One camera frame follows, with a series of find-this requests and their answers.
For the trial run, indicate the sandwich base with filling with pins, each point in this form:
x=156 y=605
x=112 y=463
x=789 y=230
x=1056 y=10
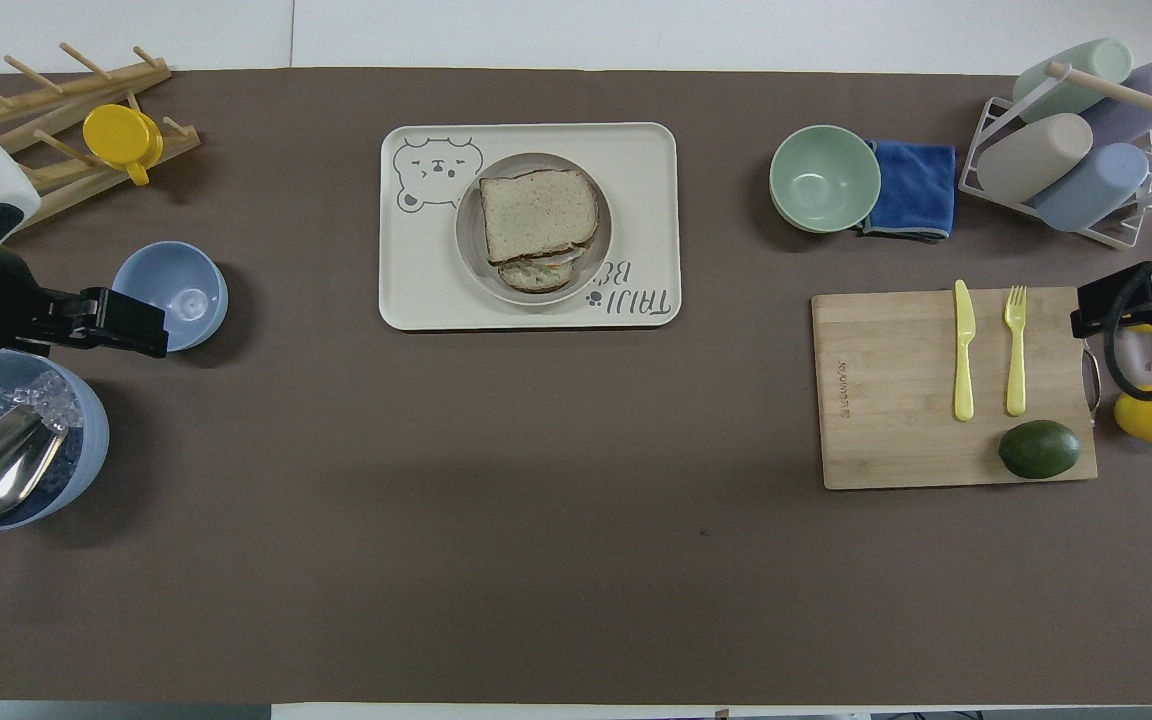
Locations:
x=536 y=277

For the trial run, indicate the grey round plate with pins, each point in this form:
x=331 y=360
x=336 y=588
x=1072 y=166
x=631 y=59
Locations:
x=596 y=250

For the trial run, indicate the clear ice cubes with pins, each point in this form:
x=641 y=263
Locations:
x=51 y=395

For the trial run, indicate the blue ice bucket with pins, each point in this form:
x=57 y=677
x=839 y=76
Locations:
x=86 y=440

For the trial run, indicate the light blue bowl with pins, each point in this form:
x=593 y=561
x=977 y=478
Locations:
x=186 y=285

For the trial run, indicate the wooden peg drying rack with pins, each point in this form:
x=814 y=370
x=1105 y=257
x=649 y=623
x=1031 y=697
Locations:
x=56 y=110

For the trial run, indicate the yellow plastic cup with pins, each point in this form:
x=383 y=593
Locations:
x=121 y=135

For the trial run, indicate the brown bread slice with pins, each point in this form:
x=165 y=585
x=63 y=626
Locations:
x=536 y=212

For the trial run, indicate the cream tray with bear print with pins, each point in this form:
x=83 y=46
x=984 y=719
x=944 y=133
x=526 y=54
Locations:
x=646 y=180

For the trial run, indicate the light green bowl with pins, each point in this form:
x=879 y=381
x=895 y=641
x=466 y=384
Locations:
x=824 y=180

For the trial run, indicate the wooden cutting board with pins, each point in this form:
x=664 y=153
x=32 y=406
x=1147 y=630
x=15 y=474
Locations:
x=896 y=420

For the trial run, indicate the blue cloth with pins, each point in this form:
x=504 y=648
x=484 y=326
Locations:
x=916 y=185

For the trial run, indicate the yellow plastic knife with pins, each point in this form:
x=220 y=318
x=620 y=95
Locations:
x=965 y=350

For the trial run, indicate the yellow plastic fork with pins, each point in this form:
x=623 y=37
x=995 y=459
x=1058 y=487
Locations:
x=1016 y=360

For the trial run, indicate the beige cup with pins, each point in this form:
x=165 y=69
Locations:
x=1034 y=158

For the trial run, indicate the green avocado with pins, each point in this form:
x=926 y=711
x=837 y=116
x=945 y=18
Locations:
x=1039 y=450

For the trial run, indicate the pale green cup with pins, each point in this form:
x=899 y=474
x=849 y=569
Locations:
x=1076 y=75

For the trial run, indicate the pale blue cup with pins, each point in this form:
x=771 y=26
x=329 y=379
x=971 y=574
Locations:
x=1094 y=188

